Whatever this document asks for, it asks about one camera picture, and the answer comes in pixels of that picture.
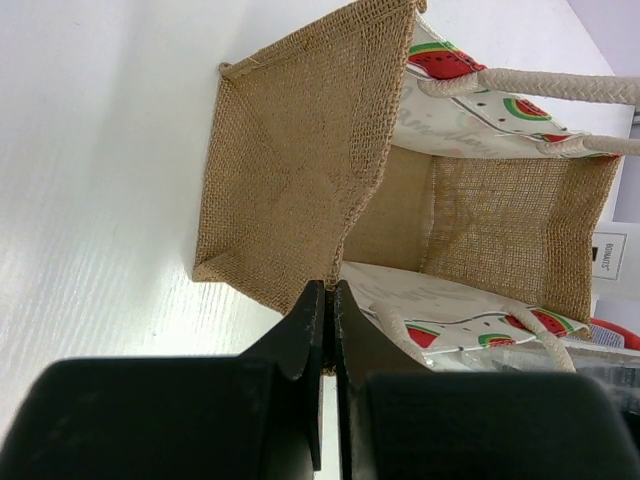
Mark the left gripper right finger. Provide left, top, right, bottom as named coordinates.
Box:
left=333, top=282, right=639, bottom=479

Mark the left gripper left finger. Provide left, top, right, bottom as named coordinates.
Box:
left=1, top=281, right=325, bottom=479

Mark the burlap watermelon canvas bag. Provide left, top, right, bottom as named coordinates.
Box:
left=193, top=1, right=639, bottom=372

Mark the red bottle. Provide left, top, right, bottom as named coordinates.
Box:
left=591, top=318, right=640, bottom=351

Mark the white bottle grey cap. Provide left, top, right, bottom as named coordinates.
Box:
left=592, top=222, right=640, bottom=301

